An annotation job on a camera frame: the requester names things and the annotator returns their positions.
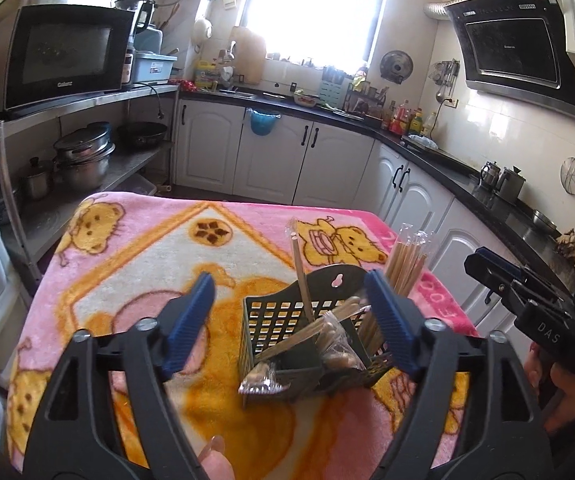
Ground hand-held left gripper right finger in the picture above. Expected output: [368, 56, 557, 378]
[365, 269, 553, 480]

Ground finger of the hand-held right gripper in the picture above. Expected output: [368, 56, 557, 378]
[490, 279, 568, 311]
[464, 247, 528, 283]

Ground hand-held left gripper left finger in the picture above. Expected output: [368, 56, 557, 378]
[22, 272, 218, 480]

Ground group of wooden chopsticks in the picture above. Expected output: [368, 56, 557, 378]
[357, 222, 437, 356]

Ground bare wooden chopstick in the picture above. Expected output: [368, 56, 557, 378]
[289, 219, 317, 322]

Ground black plastic utensil basket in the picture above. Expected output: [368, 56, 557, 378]
[240, 264, 395, 407]

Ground person's right hand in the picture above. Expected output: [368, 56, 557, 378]
[525, 342, 575, 433]

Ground person's left hand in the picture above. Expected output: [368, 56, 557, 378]
[200, 435, 235, 480]

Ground black countertop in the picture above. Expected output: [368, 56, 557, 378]
[180, 87, 575, 291]

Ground ginger root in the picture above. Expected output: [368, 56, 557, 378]
[555, 229, 575, 261]

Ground steel bowl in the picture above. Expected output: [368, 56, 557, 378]
[532, 208, 561, 233]

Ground pink printed blanket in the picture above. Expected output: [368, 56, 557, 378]
[7, 191, 478, 476]

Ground steel kettle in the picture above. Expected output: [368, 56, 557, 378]
[497, 166, 525, 202]

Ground group of sauce bottles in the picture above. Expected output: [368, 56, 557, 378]
[387, 101, 438, 137]

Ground black wok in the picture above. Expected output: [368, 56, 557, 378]
[117, 121, 168, 150]

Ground stacked steel pots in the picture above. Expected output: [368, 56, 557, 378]
[53, 122, 116, 191]

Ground blue hanging bin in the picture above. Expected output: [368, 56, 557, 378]
[250, 109, 283, 137]

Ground small steel pot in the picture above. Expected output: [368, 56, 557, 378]
[21, 157, 53, 200]

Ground black spice rack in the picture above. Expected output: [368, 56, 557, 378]
[345, 82, 388, 121]

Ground black range hood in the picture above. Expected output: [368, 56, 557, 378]
[442, 0, 575, 121]

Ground teal knife block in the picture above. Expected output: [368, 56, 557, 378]
[320, 66, 351, 108]

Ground metal shelf rack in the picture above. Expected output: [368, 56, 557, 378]
[0, 82, 180, 281]

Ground blue plastic bin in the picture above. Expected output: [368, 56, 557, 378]
[131, 50, 178, 84]

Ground beige cutting board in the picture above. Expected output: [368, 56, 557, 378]
[230, 26, 267, 86]

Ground black microwave oven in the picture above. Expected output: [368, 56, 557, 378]
[3, 5, 135, 111]

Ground black blender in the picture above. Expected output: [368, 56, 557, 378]
[114, 0, 155, 83]

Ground kitchen window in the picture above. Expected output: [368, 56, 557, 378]
[247, 0, 391, 68]

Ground silver exhaust duct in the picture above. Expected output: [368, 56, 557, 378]
[423, 0, 483, 21]

